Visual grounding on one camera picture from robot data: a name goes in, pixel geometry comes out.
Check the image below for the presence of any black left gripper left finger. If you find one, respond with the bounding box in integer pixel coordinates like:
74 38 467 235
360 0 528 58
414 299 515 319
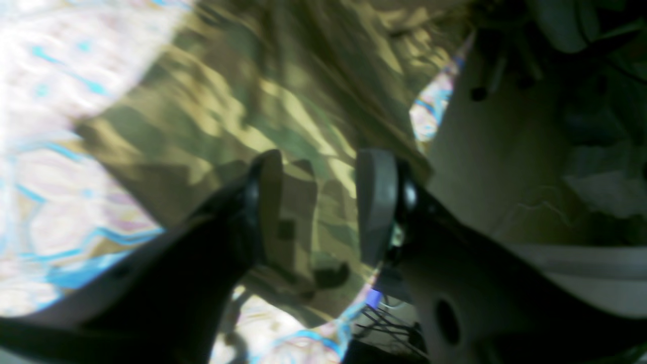
1 150 284 363

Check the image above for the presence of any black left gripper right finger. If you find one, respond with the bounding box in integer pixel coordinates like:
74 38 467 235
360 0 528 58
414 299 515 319
356 148 646 363

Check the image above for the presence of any camouflage T-shirt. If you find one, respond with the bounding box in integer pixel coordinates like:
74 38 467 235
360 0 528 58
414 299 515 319
75 1 472 328

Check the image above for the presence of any patterned tile tablecloth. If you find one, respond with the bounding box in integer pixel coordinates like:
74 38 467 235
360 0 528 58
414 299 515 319
2 1 464 363

